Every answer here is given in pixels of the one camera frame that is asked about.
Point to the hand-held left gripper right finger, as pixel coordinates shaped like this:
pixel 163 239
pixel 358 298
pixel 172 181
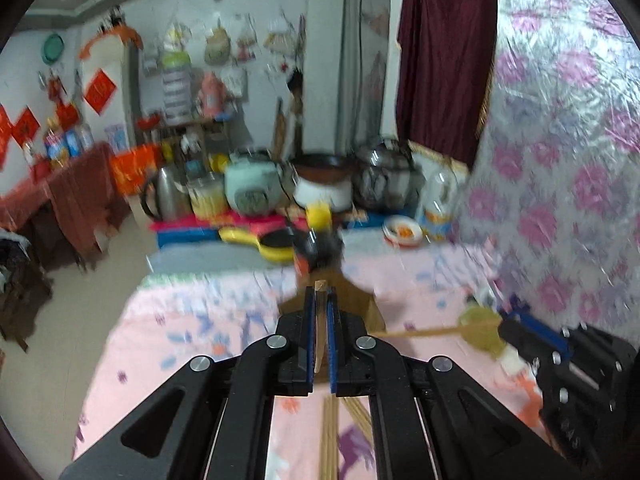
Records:
pixel 334 345

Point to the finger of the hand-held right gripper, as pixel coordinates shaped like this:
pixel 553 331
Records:
pixel 540 337

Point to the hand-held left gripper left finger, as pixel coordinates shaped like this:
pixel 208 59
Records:
pixel 311 340

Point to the wooden slatted utensil holder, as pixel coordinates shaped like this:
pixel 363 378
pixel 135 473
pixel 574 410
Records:
pixel 357 305

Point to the yellow knitted cloth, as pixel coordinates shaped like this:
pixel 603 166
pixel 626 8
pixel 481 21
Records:
pixel 482 342

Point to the black round object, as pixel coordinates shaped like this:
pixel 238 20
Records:
pixel 320 252

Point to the yellow frying pan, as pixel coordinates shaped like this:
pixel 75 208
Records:
pixel 275 252

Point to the yellow cup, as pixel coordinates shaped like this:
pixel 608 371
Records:
pixel 319 217

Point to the bowl with food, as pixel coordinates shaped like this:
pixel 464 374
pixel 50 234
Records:
pixel 402 231

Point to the pink deer printed blanket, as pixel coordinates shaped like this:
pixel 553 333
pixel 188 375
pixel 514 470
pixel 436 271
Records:
pixel 175 360

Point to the white cooker with black lid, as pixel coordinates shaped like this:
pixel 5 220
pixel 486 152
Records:
pixel 322 190

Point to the blue mat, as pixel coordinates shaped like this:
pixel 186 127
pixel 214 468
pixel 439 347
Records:
pixel 190 237

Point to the mint green rice cooker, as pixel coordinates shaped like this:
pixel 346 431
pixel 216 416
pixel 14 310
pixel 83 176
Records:
pixel 252 187

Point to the plastic oil jug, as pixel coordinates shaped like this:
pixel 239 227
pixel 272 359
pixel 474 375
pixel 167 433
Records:
pixel 437 200

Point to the yellow cooking pot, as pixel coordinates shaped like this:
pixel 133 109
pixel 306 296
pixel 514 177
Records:
pixel 207 197

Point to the steel kettle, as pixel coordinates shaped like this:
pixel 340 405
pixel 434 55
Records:
pixel 167 195

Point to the orange gift box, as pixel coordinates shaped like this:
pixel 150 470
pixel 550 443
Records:
pixel 135 170

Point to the pink thermos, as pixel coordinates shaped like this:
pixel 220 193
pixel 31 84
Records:
pixel 212 97

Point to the stacked steel food carrier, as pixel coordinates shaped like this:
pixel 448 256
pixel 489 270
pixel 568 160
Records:
pixel 176 90

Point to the table with red cloth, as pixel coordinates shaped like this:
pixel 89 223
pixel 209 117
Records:
pixel 65 195

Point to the maroon curtain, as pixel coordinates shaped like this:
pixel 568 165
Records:
pixel 440 60

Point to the pile of dark clothes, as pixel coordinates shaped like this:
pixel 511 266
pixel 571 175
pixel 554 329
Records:
pixel 17 285

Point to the red diamond paper decoration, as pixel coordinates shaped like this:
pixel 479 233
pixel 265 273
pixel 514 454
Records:
pixel 100 91

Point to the white fridge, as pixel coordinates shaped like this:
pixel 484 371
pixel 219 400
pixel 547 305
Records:
pixel 111 52

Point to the green round plate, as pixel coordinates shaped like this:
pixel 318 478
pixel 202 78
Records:
pixel 53 48

